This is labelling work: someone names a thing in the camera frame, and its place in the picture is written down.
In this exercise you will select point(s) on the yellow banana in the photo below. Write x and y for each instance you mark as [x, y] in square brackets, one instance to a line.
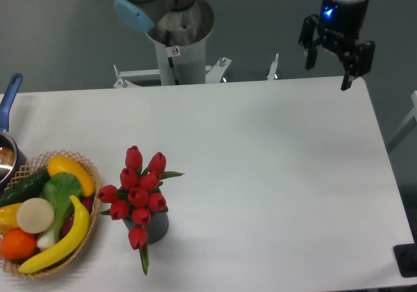
[65, 246]

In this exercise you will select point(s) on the white frame at right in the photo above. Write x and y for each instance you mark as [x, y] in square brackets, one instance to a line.
[407, 124]

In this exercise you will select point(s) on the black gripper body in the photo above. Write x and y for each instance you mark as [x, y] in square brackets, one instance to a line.
[340, 22]

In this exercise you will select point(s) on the red tulip bouquet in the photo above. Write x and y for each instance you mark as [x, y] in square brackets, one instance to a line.
[135, 174]

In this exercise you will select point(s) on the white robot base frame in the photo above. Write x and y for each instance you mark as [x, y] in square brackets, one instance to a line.
[173, 71]

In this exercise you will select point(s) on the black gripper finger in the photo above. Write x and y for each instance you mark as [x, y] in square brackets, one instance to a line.
[306, 40]
[357, 63]

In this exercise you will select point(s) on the green bok choy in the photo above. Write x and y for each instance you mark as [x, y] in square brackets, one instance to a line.
[57, 192]

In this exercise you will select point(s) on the black device at edge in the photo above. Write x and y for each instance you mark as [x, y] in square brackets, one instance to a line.
[405, 256]

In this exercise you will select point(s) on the yellow pepper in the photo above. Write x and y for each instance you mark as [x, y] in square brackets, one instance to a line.
[8, 217]

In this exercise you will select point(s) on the grey ribbed vase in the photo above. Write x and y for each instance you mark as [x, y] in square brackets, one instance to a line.
[147, 219]

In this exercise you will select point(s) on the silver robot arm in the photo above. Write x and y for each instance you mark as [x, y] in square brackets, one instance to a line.
[176, 25]

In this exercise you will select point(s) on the woven wicker basket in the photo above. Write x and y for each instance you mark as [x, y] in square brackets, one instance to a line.
[38, 164]

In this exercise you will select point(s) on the orange fruit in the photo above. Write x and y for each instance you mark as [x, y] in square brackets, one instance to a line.
[18, 245]

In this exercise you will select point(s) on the green cucumber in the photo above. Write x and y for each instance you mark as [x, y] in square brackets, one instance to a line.
[26, 189]

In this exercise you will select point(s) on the beige round disc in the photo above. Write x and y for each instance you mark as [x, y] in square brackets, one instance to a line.
[35, 215]

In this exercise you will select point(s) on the blue handled saucepan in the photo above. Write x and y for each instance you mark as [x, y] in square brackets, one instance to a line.
[11, 156]

